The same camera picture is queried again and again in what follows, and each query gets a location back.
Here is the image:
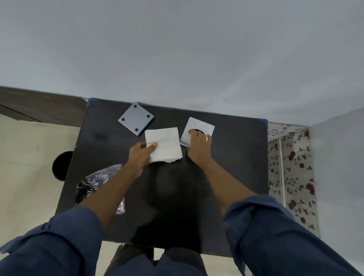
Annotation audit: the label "person's left hand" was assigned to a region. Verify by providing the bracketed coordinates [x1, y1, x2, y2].
[129, 142, 158, 180]

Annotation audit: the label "person's right hand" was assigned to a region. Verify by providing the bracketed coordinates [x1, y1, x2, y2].
[187, 129, 213, 166]

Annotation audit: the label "white square card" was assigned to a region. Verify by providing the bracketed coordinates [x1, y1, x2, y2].
[180, 117, 215, 148]

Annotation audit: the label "white paper napkin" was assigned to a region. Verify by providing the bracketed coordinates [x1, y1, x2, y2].
[145, 127, 183, 163]

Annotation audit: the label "person's right forearm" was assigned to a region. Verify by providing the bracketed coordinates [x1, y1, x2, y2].
[198, 157, 258, 218]

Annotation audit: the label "person's left forearm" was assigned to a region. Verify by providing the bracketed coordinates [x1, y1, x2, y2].
[76, 165, 143, 232]

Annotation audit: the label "grey square device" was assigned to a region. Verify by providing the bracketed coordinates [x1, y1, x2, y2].
[118, 102, 155, 136]

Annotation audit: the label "clear plastic packet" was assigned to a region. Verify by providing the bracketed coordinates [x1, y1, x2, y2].
[75, 163, 126, 215]

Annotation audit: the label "black round stool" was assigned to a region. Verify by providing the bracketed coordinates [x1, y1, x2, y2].
[52, 151, 75, 181]

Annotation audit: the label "dark trousers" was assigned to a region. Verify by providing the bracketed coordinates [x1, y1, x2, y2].
[104, 243, 207, 276]

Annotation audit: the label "dark brown wooden panel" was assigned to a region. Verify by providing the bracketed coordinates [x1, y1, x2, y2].
[0, 85, 89, 127]

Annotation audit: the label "blue shirt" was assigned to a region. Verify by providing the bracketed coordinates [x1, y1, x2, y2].
[0, 194, 362, 276]

